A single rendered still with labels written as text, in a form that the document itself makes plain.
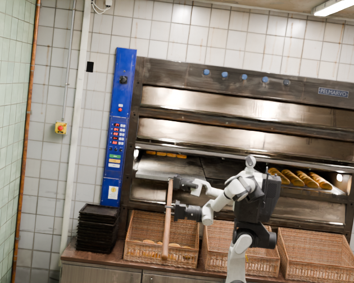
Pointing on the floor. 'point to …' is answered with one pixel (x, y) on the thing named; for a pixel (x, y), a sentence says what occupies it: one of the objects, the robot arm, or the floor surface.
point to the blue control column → (125, 90)
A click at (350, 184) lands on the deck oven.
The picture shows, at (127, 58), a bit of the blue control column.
